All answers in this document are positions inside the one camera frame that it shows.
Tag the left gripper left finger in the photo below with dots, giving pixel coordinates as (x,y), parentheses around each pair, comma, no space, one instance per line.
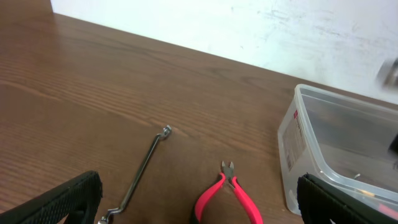
(75,201)

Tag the clear plastic container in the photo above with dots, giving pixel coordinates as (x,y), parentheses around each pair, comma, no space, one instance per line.
(344,142)

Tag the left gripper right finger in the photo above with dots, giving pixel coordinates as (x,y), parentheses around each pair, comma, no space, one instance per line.
(321,203)

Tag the claw hammer orange black handle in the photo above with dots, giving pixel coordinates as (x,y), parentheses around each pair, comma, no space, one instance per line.
(387,75)

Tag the silver offset ring wrench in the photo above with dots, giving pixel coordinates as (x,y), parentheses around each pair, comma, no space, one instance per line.
(106,219)

